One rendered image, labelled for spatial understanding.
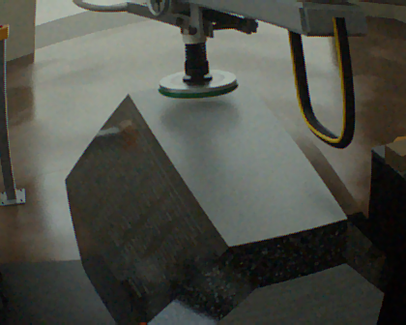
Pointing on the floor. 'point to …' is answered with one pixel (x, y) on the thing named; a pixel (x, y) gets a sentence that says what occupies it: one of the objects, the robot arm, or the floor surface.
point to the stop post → (4, 120)
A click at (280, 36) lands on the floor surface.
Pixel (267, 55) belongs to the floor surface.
